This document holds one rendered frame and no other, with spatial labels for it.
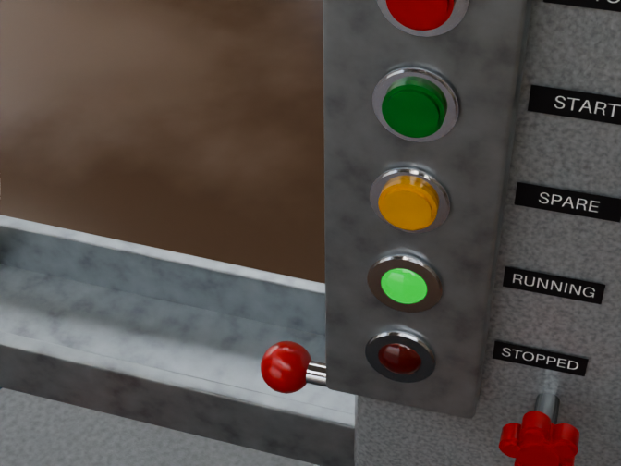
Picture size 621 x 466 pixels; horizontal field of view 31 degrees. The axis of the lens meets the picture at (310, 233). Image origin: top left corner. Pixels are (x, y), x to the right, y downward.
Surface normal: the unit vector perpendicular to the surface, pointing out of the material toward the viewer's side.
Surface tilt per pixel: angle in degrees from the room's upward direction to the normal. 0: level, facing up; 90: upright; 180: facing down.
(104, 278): 90
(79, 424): 0
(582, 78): 90
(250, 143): 0
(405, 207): 90
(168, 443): 0
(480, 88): 90
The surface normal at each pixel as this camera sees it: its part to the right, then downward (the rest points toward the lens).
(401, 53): -0.28, 0.65
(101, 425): -0.01, -0.74
